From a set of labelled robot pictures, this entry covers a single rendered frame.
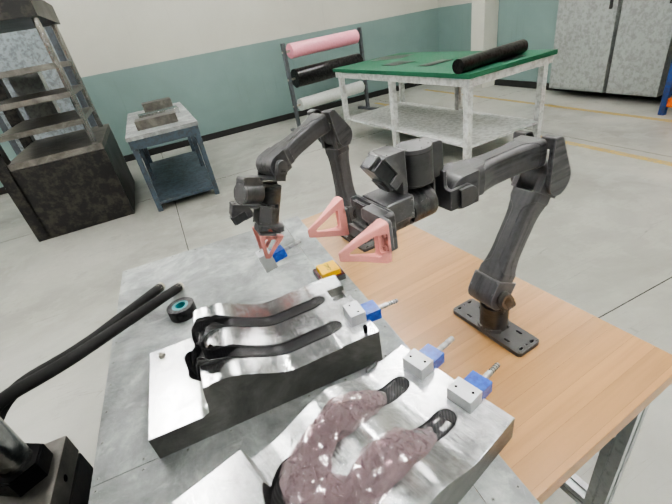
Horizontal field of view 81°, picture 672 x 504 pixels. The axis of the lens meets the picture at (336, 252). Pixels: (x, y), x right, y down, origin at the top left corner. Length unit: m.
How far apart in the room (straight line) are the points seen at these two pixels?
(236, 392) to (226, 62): 6.74
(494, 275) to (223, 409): 0.62
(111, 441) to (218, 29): 6.74
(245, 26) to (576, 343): 6.94
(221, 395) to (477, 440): 0.47
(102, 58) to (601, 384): 7.01
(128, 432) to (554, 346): 0.94
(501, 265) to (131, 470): 0.85
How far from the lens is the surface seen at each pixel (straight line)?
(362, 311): 0.89
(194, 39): 7.25
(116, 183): 4.72
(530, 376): 0.93
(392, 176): 0.60
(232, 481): 0.71
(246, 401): 0.87
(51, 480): 1.08
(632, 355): 1.03
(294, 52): 6.33
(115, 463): 0.99
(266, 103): 7.50
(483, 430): 0.77
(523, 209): 0.88
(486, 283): 0.90
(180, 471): 0.90
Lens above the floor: 1.49
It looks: 31 degrees down
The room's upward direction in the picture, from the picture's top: 11 degrees counter-clockwise
